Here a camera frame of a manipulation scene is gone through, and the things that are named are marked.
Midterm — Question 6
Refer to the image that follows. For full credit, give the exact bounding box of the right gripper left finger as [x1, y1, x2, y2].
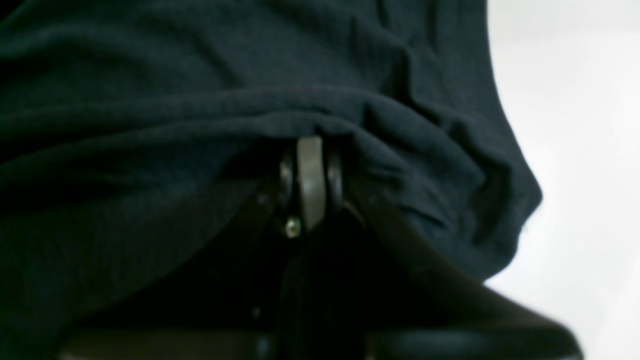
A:
[58, 136, 326, 360]

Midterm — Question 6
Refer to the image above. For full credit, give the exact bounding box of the black t-shirt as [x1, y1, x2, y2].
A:
[1, 0, 542, 360]

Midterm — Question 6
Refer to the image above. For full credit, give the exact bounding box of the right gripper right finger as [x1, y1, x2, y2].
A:
[327, 150, 583, 360]

